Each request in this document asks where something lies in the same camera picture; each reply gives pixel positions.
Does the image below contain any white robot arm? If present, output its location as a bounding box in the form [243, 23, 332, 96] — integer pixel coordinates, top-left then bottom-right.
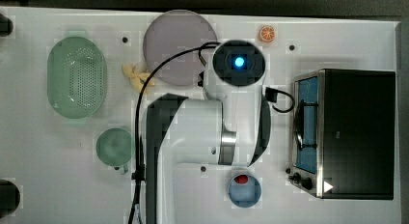
[142, 41, 271, 224]

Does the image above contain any silver black toaster oven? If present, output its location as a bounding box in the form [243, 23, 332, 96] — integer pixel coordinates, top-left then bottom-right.
[286, 69, 396, 200]

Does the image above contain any yellow plush banana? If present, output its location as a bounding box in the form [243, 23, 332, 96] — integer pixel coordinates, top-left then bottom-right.
[122, 64, 150, 93]

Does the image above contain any small red toy in cup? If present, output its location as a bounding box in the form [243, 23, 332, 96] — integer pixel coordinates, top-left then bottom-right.
[234, 175, 249, 184]

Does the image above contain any round lilac plate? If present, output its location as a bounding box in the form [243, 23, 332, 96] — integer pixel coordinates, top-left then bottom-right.
[143, 10, 217, 86]

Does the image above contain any light blue cup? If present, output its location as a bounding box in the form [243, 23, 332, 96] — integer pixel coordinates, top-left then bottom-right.
[228, 174, 261, 208]

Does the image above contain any orange slice toy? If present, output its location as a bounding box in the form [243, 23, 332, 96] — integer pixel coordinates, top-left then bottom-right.
[259, 25, 275, 42]

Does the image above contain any green mug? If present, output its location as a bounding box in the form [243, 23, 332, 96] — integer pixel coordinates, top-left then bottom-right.
[95, 127, 135, 175]

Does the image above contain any green perforated colander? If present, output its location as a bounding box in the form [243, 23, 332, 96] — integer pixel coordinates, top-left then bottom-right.
[47, 37, 107, 119]

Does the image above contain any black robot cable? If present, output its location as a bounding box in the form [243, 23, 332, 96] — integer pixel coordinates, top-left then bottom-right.
[127, 41, 222, 224]

